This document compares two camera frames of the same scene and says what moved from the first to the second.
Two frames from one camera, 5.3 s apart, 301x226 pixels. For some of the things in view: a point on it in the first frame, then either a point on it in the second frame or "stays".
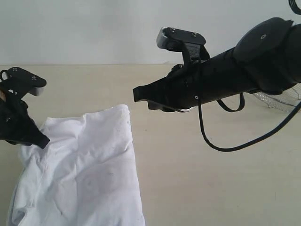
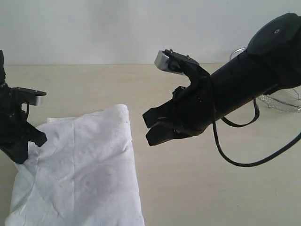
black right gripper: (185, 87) to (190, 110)
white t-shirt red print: (86, 175) stays
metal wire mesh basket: (287, 101) stays
